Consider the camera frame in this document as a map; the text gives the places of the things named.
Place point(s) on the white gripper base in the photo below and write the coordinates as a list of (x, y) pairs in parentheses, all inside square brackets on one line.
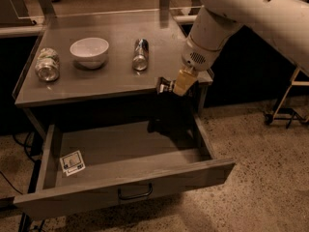
[(194, 58)]

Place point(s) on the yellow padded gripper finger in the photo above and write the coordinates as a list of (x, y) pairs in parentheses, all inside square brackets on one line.
[(187, 76)]

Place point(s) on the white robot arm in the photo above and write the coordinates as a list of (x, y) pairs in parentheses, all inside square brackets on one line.
[(284, 24)]

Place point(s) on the grey metal counter cabinet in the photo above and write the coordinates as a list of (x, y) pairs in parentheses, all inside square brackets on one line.
[(116, 78)]

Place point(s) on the grey open top drawer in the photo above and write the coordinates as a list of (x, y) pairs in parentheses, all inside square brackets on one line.
[(165, 147)]

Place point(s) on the blue silver tall can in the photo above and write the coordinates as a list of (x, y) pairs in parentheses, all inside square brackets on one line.
[(141, 55)]

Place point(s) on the white ceramic bowl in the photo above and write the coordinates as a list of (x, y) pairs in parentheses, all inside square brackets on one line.
[(90, 53)]

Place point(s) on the green crushed soda can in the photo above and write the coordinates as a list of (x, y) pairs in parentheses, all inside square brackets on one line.
[(48, 65)]

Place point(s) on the white fiducial tag card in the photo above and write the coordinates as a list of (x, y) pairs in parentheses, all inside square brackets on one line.
[(72, 163)]

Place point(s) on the black drawer handle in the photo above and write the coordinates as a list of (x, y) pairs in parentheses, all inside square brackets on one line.
[(136, 191)]

